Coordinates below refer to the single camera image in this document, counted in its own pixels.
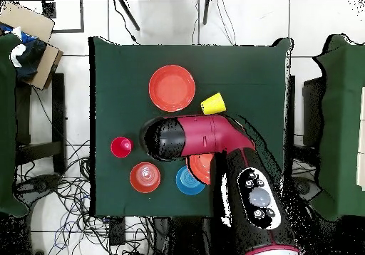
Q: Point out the wide red-orange bowl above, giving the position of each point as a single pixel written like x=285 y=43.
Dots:
x=172 y=88
x=201 y=166

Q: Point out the yellow cup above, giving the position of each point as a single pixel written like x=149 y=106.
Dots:
x=213 y=104

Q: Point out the small red-orange bowl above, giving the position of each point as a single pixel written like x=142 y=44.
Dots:
x=145 y=177

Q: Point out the red cup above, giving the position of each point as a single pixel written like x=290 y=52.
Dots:
x=121 y=147

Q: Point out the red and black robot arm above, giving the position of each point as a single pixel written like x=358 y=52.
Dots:
x=211 y=135

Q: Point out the small blue bowl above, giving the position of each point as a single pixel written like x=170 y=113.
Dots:
x=185 y=183

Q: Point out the dark green tablecloth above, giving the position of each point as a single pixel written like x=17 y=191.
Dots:
x=122 y=67

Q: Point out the black power strip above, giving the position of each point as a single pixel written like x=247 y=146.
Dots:
x=117 y=232

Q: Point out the black tripod leg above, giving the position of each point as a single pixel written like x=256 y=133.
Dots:
x=129 y=15
x=206 y=12

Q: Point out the black chair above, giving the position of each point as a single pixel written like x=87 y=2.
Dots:
x=312 y=109

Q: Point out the green cloth side table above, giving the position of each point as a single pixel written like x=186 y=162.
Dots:
x=7 y=124
x=342 y=109

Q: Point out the blue and white cloth bundle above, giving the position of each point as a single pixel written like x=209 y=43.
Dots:
x=28 y=55

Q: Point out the cardboard box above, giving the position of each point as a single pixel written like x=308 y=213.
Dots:
x=28 y=18

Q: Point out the black metal frame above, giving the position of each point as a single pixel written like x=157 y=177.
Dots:
x=49 y=10

